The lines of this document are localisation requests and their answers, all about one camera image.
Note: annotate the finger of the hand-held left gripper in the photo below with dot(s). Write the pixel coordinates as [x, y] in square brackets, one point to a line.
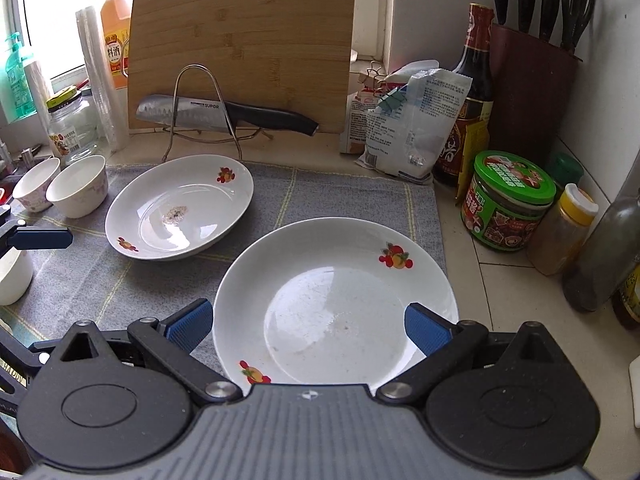
[12, 344]
[45, 239]

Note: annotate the grey and teal checked towel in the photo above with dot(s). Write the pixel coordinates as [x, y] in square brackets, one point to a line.
[325, 195]

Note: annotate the white salt bag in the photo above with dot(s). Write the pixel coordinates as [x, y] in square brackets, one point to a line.
[415, 130]

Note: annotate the metal binder clip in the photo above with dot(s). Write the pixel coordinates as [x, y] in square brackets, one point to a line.
[374, 77]

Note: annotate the white bowl with pink flowers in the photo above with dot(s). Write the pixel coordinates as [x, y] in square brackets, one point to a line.
[35, 187]

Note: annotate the oil bottle yellow green label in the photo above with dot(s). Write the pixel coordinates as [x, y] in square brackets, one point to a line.
[630, 300]

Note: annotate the bamboo cutting board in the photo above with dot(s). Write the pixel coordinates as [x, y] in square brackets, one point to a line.
[240, 35]

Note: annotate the white bowl with faint flowers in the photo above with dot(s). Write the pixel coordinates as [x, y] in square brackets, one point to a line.
[15, 280]

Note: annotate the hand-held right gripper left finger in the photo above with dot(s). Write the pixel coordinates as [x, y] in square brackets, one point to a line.
[187, 325]

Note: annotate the tall plastic wrap roll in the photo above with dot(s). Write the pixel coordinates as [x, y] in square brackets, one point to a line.
[102, 85]

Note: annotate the dark red knife block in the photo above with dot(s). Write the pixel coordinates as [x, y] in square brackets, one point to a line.
[535, 100]

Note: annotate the black scissors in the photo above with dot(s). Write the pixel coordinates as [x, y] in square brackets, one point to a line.
[582, 15]

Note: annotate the plain white bowl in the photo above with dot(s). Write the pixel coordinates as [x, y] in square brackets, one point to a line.
[80, 195]

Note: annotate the window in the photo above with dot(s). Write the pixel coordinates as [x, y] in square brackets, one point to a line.
[50, 10]

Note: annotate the yellow seasoning packet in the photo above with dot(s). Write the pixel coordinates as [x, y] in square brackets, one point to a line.
[475, 160]

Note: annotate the grey bottle with red cap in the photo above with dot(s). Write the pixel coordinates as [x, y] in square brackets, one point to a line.
[605, 255]

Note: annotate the white floral plate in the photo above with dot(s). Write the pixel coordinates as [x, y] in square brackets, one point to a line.
[310, 300]

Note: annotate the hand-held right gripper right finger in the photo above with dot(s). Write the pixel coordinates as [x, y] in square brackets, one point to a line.
[427, 330]

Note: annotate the orange cooking oil jug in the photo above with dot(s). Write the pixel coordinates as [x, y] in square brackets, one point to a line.
[116, 35]

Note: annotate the dark soy sauce bottle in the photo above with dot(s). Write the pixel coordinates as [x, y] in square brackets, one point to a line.
[472, 85]

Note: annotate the green capped bottle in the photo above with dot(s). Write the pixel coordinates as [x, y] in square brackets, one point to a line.
[565, 170]

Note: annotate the red and white bag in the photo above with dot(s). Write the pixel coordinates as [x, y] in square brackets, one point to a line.
[357, 120]

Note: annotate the white plate with stained centre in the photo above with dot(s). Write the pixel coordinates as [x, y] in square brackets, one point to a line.
[190, 195]

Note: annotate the metal sink fitting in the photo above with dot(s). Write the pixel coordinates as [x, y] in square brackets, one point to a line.
[29, 154]

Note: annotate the green dish soap bottle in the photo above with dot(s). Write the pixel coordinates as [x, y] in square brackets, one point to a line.
[17, 80]

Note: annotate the glass jar with green lid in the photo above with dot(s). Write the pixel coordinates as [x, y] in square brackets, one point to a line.
[75, 130]

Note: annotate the teal bag clip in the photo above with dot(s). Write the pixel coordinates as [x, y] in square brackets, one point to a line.
[392, 99]

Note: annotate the spice jar with yellow lid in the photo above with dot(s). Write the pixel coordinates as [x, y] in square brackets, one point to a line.
[560, 235]

